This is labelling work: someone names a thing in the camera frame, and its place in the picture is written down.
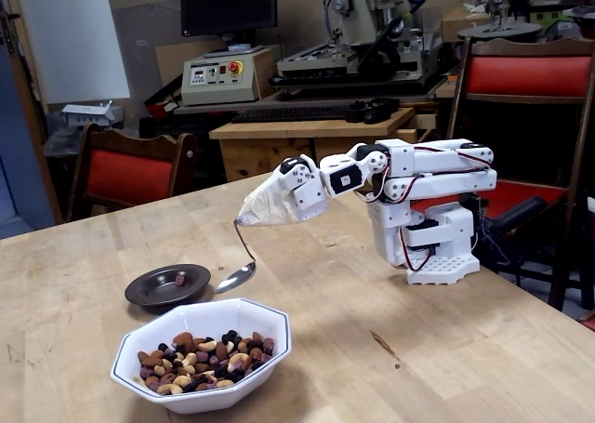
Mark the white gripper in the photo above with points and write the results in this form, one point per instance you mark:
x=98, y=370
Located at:
x=303, y=199

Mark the beige masking tape wrap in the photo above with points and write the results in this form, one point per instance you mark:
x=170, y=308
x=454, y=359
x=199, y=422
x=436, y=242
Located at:
x=262, y=207

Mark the bent metal spoon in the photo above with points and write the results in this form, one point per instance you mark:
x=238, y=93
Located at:
x=234, y=279

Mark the mixed nuts and dried fruit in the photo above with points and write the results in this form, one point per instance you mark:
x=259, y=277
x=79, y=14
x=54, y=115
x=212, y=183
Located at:
x=204, y=362

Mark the white five-joint robot arm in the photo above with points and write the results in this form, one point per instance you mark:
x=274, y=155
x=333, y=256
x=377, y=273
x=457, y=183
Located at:
x=386, y=228

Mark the light wooden desk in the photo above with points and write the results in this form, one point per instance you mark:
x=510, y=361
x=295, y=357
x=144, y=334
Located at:
x=279, y=130

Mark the black keyboard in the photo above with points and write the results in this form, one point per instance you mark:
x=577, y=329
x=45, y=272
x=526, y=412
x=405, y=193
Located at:
x=288, y=114

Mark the black desk gadget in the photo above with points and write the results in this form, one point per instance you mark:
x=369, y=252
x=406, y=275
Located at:
x=376, y=111

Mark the beige control box red button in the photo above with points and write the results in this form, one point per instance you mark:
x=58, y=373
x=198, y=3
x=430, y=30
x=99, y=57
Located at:
x=218, y=86

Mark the black plastic crate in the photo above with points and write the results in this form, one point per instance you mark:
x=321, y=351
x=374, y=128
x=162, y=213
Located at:
x=176, y=125

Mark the low wooden chair red cushion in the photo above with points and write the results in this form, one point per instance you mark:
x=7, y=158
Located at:
x=130, y=176

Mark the white octagonal bowl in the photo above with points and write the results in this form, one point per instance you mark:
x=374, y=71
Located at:
x=186, y=316

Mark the beige milling machine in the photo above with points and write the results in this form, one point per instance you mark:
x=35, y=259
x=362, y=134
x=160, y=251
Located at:
x=353, y=14

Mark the dark brown small plate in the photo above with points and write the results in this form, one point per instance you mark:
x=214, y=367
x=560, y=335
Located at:
x=153, y=288

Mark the robot controller circuit board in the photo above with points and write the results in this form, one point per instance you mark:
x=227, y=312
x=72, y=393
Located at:
x=481, y=207

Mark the black computer monitor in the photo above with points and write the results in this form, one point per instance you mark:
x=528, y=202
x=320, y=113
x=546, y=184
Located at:
x=228, y=4

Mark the small white model box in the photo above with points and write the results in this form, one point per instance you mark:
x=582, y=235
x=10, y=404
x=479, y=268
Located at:
x=88, y=114

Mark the brown cardboard box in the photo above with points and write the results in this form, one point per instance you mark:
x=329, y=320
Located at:
x=458, y=25

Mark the tall wooden chair red cushion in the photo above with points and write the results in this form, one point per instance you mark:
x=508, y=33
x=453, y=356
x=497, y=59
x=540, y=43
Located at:
x=525, y=74

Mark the dark round platform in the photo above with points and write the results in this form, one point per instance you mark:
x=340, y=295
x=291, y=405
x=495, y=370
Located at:
x=499, y=30

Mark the small metal machine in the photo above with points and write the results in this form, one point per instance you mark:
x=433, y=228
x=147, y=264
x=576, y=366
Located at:
x=495, y=0

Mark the white wall panel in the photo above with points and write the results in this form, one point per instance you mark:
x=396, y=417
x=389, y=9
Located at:
x=70, y=37

